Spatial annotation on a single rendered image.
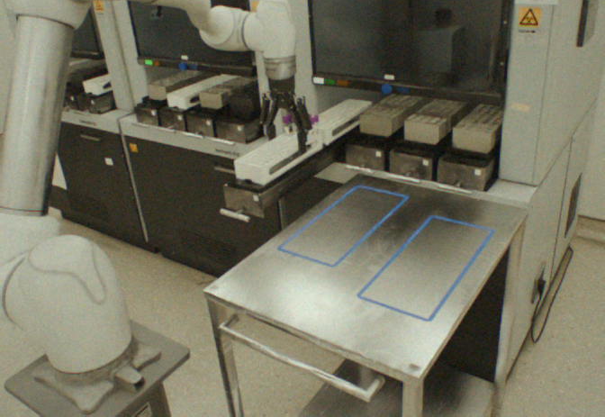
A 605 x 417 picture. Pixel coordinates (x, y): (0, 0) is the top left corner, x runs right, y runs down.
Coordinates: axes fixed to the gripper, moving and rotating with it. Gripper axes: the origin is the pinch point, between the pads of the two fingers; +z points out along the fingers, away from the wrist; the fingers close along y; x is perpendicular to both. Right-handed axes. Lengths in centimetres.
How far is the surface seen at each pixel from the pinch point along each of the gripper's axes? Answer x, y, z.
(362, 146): 18.6, 14.5, 5.1
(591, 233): 137, 70, 84
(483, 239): -19, 64, 4
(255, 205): -21.8, 4.4, 9.0
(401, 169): 18.3, 28.0, 10.2
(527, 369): 36, 68, 86
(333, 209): -21.9, 29.4, 3.8
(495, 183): 25, 54, 12
